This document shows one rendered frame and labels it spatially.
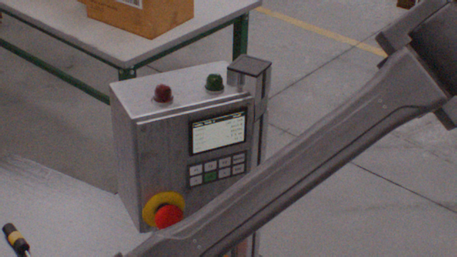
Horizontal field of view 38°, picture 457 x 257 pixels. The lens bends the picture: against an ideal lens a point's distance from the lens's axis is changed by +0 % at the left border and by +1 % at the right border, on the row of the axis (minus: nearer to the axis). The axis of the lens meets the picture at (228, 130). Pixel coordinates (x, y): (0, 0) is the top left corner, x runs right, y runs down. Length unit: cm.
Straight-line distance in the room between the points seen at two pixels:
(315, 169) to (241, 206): 7
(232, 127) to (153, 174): 12
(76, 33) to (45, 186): 100
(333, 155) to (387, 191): 253
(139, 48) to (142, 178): 167
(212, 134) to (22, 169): 105
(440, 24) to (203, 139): 36
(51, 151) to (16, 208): 163
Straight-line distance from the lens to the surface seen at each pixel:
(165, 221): 87
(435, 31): 61
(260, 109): 88
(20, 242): 157
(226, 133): 85
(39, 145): 338
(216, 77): 84
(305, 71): 400
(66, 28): 268
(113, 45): 252
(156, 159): 84
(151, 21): 252
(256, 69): 85
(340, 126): 59
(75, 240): 159
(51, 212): 168
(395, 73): 60
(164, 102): 81
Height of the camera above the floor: 191
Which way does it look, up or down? 34 degrees down
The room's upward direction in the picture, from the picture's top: 2 degrees clockwise
